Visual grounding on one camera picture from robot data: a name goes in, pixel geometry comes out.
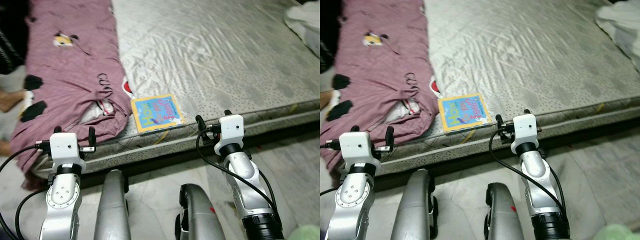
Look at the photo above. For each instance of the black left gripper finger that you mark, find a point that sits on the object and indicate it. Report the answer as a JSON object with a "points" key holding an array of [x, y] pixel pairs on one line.
{"points": [[92, 136], [389, 136]]}

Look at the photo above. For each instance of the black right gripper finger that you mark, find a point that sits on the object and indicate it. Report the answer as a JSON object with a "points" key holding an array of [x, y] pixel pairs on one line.
{"points": [[526, 111], [227, 113], [200, 124], [500, 124]]}

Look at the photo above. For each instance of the colourful children's picture book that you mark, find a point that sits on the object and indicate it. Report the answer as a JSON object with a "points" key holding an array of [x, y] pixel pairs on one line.
{"points": [[157, 114], [465, 114]]}

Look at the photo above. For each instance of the white pillow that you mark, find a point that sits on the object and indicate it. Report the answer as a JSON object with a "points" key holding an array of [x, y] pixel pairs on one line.
{"points": [[305, 25], [620, 25]]}

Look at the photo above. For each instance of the black bed base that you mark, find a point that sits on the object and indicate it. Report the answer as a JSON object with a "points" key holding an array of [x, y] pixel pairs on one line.
{"points": [[600, 134], [285, 134]]}

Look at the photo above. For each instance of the grey patterned mattress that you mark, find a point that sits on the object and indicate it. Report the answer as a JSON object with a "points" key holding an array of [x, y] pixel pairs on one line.
{"points": [[215, 50], [525, 50]]}

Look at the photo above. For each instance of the mauve cartoon print blanket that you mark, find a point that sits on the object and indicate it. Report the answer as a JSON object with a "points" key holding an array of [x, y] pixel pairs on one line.
{"points": [[70, 65], [380, 65]]}

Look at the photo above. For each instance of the pale green cloth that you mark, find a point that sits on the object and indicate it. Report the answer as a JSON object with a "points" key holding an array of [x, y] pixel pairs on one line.
{"points": [[617, 234]]}

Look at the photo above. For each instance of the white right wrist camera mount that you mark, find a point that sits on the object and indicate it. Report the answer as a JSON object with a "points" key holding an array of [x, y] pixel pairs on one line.
{"points": [[525, 131], [230, 132]]}

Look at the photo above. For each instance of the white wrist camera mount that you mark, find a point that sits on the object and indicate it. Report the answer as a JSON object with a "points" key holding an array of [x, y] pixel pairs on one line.
{"points": [[230, 132], [67, 150], [359, 150], [525, 131]]}

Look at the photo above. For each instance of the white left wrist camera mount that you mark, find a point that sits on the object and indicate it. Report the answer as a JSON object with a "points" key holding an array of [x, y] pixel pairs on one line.
{"points": [[67, 150], [359, 150]]}

